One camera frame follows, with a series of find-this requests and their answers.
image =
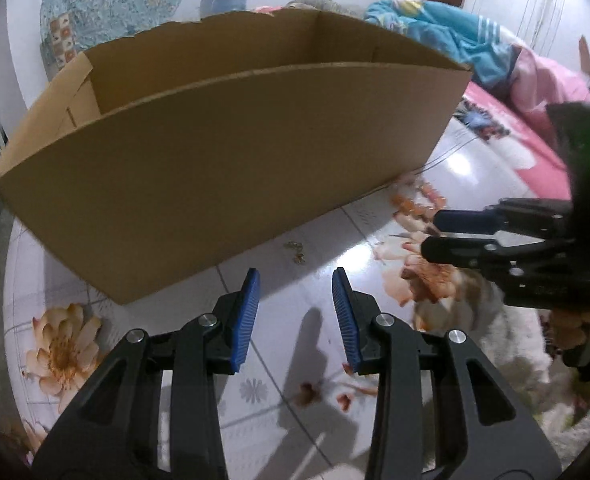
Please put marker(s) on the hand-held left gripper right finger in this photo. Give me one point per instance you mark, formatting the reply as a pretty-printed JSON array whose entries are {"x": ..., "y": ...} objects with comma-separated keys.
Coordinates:
[{"x": 346, "y": 325}]

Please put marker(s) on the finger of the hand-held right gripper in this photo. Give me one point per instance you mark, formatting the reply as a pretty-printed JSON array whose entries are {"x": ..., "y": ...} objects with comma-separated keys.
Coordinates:
[
  {"x": 467, "y": 220},
  {"x": 455, "y": 252}
]

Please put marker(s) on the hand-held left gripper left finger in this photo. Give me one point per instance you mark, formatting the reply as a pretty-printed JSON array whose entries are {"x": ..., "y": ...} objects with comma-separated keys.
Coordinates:
[{"x": 245, "y": 320}]

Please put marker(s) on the brown cardboard box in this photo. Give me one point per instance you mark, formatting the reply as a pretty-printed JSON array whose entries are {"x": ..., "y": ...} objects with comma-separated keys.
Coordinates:
[{"x": 215, "y": 160}]

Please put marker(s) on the person's right hand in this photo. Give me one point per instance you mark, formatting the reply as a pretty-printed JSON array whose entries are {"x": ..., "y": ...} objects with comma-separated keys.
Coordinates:
[{"x": 572, "y": 332}]

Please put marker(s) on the floral table cover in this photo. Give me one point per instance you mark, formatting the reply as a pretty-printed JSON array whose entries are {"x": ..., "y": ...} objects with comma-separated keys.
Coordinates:
[{"x": 295, "y": 280}]

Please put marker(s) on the pink floral blanket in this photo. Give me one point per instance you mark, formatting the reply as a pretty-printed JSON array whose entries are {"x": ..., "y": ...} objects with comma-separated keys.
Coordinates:
[{"x": 535, "y": 125}]

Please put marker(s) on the white fluffy blanket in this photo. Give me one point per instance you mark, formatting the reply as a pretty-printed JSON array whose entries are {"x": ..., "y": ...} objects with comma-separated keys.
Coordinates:
[{"x": 505, "y": 360}]

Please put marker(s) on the blue printed blanket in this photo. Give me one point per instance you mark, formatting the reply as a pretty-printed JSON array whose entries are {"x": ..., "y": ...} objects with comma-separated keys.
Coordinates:
[{"x": 445, "y": 35}]

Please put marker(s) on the grey furry blanket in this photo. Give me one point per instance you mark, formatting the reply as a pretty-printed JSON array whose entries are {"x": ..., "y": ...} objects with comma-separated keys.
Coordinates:
[{"x": 325, "y": 6}]

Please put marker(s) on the teal patterned cloth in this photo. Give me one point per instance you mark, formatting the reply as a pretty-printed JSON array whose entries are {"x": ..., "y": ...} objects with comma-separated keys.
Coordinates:
[{"x": 110, "y": 5}]

